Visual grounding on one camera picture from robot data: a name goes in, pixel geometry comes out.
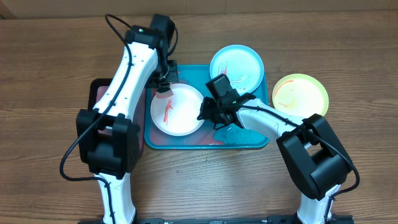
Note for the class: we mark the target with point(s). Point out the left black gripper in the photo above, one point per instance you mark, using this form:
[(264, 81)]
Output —
[(175, 78)]

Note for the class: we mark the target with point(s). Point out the pink sponge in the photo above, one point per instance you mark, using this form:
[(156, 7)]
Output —
[(164, 92)]

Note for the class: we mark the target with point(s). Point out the yellow plate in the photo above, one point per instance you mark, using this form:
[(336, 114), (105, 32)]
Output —
[(300, 95)]

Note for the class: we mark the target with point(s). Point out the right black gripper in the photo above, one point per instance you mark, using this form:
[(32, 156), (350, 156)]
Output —
[(212, 115)]

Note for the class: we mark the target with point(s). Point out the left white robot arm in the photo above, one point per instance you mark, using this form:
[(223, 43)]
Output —
[(108, 139)]

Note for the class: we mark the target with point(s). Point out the light blue plate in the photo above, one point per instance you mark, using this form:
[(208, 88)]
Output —
[(242, 65)]

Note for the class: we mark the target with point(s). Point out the white plate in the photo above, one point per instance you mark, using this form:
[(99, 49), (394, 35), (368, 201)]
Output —
[(176, 114)]

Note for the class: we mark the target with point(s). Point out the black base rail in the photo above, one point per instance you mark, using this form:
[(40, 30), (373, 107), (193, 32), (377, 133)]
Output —
[(217, 220)]

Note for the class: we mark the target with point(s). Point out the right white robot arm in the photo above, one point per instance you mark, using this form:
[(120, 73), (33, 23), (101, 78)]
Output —
[(316, 160)]

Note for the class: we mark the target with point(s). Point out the dark rectangular sponge tray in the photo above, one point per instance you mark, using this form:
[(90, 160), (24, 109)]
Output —
[(98, 88)]

